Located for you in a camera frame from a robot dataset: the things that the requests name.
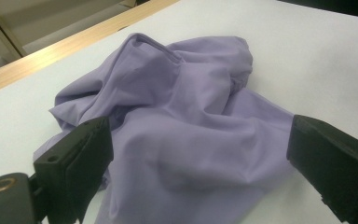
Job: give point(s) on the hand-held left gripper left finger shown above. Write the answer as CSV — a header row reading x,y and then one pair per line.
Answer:
x,y
74,168

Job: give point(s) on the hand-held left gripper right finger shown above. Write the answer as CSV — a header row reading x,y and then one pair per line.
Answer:
x,y
335,168

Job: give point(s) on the purple cloth garment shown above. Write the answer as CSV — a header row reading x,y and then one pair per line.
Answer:
x,y
183,124

